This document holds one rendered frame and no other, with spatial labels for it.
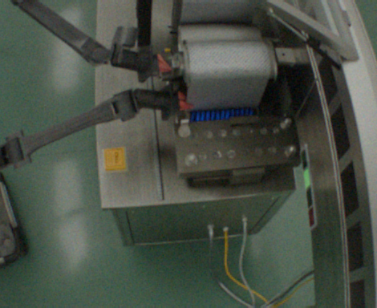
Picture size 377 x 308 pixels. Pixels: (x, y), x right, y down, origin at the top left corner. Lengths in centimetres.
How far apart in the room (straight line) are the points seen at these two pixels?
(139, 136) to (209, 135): 26
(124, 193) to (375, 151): 97
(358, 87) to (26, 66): 227
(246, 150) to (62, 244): 129
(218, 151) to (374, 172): 74
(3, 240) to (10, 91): 98
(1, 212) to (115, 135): 94
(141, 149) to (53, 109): 117
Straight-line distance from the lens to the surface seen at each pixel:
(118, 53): 160
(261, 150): 185
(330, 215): 150
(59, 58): 318
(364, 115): 128
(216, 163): 181
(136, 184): 192
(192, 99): 178
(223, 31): 178
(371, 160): 125
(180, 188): 192
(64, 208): 285
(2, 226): 262
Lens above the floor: 275
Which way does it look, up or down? 71 degrees down
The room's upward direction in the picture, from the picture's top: 11 degrees clockwise
